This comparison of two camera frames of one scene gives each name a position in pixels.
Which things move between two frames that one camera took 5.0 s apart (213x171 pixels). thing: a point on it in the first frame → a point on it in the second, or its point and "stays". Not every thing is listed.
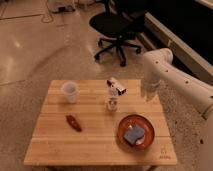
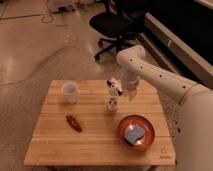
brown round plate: x=144 y=123 stays
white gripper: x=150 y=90 → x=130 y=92
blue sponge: x=134 y=133 stays
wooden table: x=102 y=122 stays
